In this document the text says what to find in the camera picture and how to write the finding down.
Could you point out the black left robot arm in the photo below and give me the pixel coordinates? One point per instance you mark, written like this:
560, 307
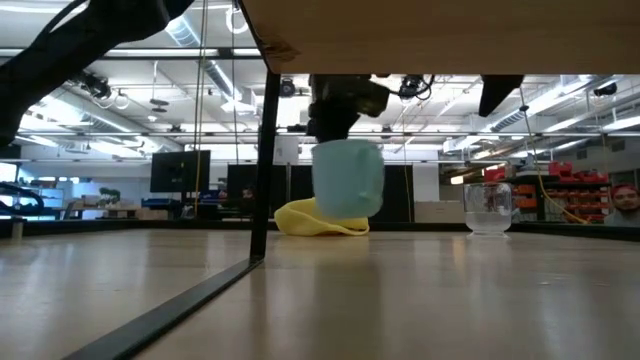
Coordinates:
65, 50

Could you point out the clear glass cup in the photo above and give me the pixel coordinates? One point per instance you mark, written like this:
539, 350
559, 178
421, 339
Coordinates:
487, 210

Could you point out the person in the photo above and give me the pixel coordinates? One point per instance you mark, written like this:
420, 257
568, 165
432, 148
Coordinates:
625, 207

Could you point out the black ceiling camera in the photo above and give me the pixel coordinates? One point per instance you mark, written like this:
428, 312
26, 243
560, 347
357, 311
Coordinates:
95, 87
412, 86

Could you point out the black curved tube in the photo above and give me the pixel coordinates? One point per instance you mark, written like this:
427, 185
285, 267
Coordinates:
25, 197

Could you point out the beige cabinet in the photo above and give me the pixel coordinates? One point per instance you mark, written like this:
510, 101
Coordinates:
440, 211

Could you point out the rack with red bins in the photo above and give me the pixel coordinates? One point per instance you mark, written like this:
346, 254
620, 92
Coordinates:
575, 192

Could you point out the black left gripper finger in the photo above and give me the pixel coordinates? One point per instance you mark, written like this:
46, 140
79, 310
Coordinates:
330, 125

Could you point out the teal mug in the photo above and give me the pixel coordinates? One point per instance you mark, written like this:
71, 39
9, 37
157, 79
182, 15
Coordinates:
347, 177

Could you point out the yellow cloth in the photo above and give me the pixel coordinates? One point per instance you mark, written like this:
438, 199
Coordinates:
305, 222

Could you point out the black round ceiling spotlight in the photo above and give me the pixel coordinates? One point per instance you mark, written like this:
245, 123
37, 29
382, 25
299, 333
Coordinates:
287, 87

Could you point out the small black ceiling fixture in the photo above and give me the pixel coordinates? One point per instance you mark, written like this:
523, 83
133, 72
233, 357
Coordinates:
605, 89

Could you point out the black partition panels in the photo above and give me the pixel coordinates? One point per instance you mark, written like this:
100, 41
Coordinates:
295, 185

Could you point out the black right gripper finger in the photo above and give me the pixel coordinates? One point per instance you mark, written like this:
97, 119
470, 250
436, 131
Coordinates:
495, 92

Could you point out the green potted plant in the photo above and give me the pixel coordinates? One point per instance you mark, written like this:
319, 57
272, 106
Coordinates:
109, 195

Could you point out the black metal shelf frame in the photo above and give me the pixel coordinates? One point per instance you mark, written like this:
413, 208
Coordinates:
263, 165

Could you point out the wooden shelf board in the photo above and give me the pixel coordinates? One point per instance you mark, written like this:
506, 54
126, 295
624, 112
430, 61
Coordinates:
450, 35

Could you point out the black table edge rail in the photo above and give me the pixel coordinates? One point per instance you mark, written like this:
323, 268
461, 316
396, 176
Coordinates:
75, 226

